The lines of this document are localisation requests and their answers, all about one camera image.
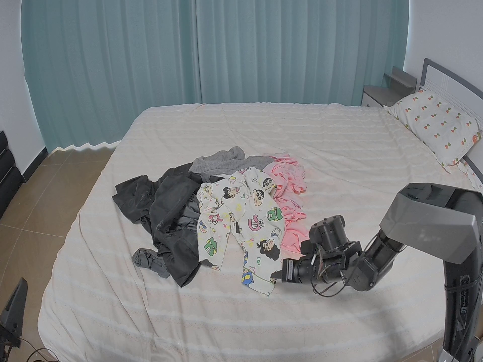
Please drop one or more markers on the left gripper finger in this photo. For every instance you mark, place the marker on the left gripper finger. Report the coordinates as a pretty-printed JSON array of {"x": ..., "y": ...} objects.
[{"x": 17, "y": 307}]

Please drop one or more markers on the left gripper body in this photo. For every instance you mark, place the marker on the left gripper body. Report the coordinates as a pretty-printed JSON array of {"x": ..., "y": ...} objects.
[{"x": 7, "y": 339}]

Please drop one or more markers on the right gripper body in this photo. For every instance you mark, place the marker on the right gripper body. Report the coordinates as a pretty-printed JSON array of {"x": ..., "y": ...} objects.
[{"x": 302, "y": 270}]

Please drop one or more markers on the white printed pyjama top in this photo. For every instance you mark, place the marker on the white printed pyjama top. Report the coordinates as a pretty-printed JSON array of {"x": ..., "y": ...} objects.
[{"x": 256, "y": 217}]

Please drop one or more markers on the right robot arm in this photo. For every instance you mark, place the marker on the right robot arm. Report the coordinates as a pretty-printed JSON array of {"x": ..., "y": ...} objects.
[{"x": 426, "y": 221}]

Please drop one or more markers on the pink garment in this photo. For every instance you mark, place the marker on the pink garment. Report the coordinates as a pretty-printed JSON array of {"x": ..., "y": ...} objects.
[{"x": 290, "y": 202}]

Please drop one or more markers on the bed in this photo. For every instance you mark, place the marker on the bed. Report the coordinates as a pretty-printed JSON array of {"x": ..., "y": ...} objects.
[{"x": 302, "y": 172}]

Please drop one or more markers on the grey garment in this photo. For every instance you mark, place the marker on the grey garment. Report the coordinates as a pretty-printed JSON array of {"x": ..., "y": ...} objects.
[{"x": 226, "y": 160}]

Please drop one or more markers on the black chest of drawers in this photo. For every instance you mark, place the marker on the black chest of drawers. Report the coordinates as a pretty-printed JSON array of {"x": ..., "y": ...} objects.
[{"x": 6, "y": 172}]

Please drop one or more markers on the black garment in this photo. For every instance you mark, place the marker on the black garment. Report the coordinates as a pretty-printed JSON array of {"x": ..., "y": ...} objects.
[{"x": 169, "y": 217}]

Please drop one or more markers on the grey white bedside table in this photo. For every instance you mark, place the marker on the grey white bedside table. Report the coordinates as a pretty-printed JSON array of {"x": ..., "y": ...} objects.
[{"x": 383, "y": 92}]

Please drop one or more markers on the white printed pillow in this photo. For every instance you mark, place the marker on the white printed pillow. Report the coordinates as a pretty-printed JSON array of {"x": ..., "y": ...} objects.
[{"x": 437, "y": 126}]

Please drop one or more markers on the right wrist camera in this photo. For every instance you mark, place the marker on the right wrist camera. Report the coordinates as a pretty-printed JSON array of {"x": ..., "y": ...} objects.
[{"x": 310, "y": 248}]

